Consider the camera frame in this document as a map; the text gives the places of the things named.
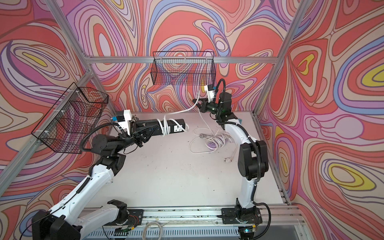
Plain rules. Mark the purple power strip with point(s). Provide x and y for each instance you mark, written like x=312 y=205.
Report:
x=212 y=144

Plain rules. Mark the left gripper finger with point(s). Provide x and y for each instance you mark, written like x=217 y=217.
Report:
x=147 y=132
x=146 y=123

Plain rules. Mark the black power strip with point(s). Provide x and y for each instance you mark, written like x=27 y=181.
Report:
x=170 y=126

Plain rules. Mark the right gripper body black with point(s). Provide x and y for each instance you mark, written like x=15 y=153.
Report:
x=212 y=107

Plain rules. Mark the black wire basket back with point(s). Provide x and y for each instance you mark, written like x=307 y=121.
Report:
x=179 y=68

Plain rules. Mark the black wire basket left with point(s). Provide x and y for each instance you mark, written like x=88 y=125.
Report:
x=79 y=111

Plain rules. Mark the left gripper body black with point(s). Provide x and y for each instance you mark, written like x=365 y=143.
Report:
x=133 y=131

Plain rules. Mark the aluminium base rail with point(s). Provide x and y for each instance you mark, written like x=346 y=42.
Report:
x=199 y=222

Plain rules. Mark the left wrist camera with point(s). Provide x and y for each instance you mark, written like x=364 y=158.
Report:
x=123 y=118

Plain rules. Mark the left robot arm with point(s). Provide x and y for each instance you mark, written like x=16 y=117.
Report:
x=63 y=221

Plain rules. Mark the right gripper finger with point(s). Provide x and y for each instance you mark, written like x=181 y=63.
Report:
x=199 y=101
x=203 y=108

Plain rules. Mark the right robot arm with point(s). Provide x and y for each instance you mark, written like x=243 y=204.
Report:
x=252 y=160

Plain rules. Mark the black wire basket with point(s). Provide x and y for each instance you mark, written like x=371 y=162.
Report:
x=179 y=68
x=79 y=111

